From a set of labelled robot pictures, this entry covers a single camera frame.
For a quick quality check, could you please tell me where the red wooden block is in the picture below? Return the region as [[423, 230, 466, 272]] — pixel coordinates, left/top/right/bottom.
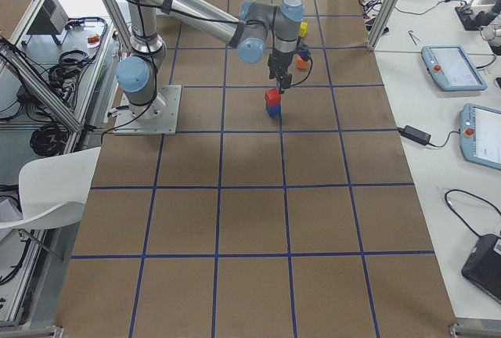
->
[[265, 88, 281, 107]]

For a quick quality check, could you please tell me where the teach pendant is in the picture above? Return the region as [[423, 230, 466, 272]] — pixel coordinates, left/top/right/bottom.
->
[[420, 45, 487, 92], [460, 103, 500, 170]]

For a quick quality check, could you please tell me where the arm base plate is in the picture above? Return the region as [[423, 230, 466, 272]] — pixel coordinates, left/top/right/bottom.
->
[[113, 85, 182, 135]]

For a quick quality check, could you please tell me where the white chair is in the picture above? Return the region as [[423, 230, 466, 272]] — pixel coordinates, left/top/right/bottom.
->
[[0, 146, 103, 263]]

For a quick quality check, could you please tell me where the grey control box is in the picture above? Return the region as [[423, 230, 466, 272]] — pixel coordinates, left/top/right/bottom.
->
[[27, 0, 69, 45]]

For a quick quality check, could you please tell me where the upper teach pendant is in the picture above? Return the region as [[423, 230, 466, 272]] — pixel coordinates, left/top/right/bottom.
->
[[420, 45, 487, 92]]

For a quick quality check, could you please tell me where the orange wooden block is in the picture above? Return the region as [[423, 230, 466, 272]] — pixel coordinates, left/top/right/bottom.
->
[[296, 56, 309, 70]]

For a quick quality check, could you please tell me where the lower teach pendant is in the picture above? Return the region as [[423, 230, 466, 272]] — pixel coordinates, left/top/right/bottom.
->
[[460, 103, 500, 170]]

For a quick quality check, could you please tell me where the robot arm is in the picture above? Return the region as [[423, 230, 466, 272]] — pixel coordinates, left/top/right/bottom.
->
[[117, 0, 305, 120]]

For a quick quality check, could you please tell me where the black power brick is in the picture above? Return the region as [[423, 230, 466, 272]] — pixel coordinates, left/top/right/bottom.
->
[[398, 125, 431, 146]]

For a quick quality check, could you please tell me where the left aluminium frame post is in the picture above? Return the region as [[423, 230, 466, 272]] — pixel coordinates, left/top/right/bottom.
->
[[103, 0, 132, 52]]

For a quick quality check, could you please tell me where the yellow wooden block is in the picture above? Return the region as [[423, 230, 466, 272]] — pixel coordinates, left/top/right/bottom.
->
[[299, 22, 308, 38]]

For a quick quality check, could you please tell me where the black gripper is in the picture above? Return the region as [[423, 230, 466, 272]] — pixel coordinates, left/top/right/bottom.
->
[[267, 50, 294, 94]]

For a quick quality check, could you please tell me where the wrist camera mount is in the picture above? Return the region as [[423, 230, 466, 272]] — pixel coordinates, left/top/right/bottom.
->
[[297, 42, 311, 62]]

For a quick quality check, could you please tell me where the blue wooden block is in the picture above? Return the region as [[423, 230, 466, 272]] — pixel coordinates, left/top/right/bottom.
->
[[266, 104, 282, 117]]

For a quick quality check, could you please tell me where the black device on desk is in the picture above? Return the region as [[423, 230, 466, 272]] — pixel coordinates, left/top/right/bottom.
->
[[461, 234, 500, 303]]

